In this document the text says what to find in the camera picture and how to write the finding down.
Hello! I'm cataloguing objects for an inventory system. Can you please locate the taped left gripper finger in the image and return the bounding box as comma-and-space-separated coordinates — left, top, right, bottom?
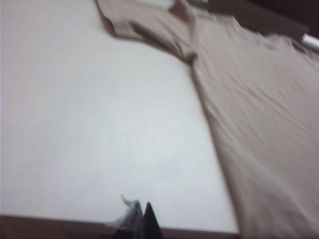
113, 194, 145, 239

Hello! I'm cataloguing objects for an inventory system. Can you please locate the beige T-shirt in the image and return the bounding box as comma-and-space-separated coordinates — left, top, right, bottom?
96, 0, 319, 239

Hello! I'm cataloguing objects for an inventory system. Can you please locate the grey desk divider panel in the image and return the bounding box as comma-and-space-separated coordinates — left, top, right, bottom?
189, 0, 311, 38

